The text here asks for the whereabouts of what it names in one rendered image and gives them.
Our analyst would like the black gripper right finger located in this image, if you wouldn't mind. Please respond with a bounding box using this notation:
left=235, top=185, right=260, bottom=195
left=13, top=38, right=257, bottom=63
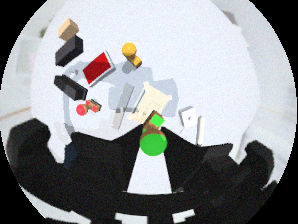
left=161, top=125, right=234, bottom=193

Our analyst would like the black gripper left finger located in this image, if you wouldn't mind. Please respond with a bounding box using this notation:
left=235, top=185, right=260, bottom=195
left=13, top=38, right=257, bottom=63
left=71, top=123, right=142, bottom=192

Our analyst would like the yellow rubber stamp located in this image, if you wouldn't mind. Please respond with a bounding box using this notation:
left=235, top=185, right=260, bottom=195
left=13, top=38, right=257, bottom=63
left=121, top=43, right=142, bottom=68

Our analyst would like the pass rubber stamp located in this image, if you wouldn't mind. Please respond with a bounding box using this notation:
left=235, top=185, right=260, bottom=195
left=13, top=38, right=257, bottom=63
left=140, top=111, right=168, bottom=156

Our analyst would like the red ink pad in grey tin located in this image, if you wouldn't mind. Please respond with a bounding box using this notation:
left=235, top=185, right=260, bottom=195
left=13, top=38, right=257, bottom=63
left=80, top=48, right=116, bottom=88

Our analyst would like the beige cube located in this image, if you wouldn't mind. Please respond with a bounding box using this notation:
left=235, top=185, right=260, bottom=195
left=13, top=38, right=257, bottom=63
left=57, top=18, right=78, bottom=41

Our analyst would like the white square box with small button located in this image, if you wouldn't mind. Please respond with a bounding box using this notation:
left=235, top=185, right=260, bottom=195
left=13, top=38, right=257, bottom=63
left=178, top=105, right=197, bottom=128

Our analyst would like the wooden stamp with red top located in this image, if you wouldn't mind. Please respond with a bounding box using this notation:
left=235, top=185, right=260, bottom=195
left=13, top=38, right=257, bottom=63
left=76, top=99, right=102, bottom=116

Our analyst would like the grey flat bar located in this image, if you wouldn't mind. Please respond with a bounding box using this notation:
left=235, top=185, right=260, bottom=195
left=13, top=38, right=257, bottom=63
left=112, top=83, right=134, bottom=131

